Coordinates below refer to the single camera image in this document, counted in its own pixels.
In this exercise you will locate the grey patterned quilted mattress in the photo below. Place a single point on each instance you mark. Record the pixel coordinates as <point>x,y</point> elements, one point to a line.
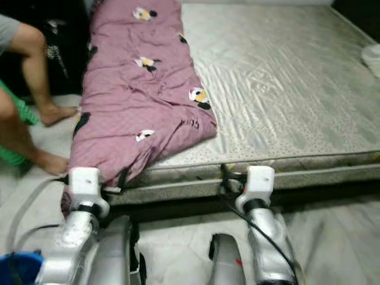
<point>273,77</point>

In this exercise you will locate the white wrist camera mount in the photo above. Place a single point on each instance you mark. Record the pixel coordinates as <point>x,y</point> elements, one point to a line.
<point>84,183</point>
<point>258,181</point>

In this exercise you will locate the silver right robot leg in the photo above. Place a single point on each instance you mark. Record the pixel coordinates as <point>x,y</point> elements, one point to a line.
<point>228,264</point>

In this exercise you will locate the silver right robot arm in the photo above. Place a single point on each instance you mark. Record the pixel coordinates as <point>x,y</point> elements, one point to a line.
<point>267,243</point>

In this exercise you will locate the black bag with white print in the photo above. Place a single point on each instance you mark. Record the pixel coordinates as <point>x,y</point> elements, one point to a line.
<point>65,59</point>

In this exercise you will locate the silver robot leg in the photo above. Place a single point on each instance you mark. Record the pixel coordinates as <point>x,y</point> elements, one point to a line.
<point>228,264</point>
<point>122,255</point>

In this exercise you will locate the pink quilt with cartoon print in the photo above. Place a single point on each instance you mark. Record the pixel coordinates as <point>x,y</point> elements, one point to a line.
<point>136,89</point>

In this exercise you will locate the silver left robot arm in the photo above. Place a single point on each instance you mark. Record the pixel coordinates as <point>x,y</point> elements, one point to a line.
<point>71,243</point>

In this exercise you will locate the blue plastic bucket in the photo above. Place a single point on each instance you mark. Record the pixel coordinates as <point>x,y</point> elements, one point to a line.
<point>18,273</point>

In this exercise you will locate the green plastic stool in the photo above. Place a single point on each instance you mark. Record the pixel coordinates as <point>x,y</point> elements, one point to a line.
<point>9,155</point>

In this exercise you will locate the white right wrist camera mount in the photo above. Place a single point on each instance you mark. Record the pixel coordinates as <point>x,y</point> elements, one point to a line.
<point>258,181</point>

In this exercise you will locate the silver left robot leg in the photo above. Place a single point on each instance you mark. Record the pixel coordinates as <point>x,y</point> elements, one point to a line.
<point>122,255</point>

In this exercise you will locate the dark bed frame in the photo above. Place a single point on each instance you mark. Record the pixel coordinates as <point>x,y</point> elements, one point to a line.
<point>172,208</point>

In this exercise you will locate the thin patterned under mattress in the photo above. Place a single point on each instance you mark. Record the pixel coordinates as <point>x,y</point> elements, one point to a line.
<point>320,176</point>

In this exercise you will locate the black tufted headboard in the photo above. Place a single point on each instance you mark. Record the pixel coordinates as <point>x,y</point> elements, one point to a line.
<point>359,10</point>

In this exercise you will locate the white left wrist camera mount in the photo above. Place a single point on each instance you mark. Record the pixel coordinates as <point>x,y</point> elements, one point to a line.
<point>84,183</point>

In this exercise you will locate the person in grey shorts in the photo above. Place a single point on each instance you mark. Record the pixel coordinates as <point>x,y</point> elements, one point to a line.
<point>32,53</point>

